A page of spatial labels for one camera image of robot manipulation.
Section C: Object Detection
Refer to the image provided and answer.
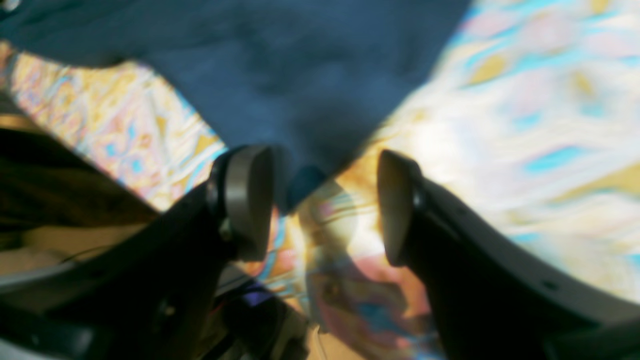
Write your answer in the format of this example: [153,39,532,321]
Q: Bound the dark navy t-shirt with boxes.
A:
[1,0,471,212]

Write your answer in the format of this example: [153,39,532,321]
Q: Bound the patterned colourful tablecloth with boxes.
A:
[1,0,639,360]

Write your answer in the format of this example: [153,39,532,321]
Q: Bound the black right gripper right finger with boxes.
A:
[377,150,640,360]

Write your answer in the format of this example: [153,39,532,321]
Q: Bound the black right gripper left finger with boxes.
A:
[0,145,274,360]

